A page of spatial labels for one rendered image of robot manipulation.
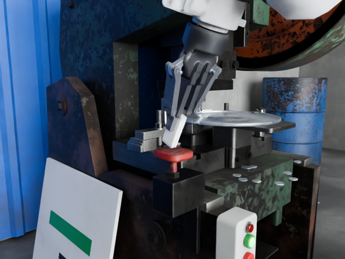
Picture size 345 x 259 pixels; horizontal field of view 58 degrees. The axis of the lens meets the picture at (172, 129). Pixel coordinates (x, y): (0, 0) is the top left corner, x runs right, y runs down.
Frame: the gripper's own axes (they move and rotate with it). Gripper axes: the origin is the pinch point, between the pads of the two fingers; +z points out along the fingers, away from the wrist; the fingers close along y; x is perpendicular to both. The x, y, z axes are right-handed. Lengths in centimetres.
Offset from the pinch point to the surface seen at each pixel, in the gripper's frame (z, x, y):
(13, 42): 32, 134, 17
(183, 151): 2.8, -3.7, 0.3
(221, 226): 14.1, -15.5, 5.2
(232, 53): -10.1, 17.4, 35.7
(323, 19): -26, 10, 66
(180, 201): 11.5, -8.3, -0.9
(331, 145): 107, 49, 363
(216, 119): 6.0, 8.3, 26.7
